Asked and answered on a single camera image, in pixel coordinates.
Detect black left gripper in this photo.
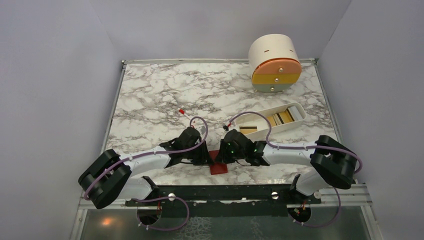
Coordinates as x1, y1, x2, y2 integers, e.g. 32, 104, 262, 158
183, 139, 214, 166

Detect red card holder wallet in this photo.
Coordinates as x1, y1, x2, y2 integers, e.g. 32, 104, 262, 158
209, 150, 228, 175

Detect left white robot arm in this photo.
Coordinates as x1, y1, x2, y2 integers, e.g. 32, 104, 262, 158
77, 127, 213, 209

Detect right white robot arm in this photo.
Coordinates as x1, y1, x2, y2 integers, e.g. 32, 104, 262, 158
215, 129, 362, 204

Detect loose gold cards in tray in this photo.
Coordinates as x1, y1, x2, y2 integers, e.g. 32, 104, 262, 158
238, 110, 296, 134

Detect credit cards in tray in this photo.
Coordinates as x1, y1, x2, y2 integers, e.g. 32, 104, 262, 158
286, 105, 304, 122

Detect white plastic tray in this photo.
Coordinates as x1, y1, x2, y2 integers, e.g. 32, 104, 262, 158
231, 102, 307, 141

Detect red capped white marker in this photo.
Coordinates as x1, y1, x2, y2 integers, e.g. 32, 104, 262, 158
178, 109, 192, 120

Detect round pastel drawer organizer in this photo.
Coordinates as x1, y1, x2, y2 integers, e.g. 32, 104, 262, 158
248, 34, 302, 93

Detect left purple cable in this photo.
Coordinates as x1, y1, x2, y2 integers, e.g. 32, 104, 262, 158
82, 115, 209, 202

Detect black mounting rail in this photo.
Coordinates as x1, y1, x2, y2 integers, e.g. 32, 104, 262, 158
125, 184, 321, 218

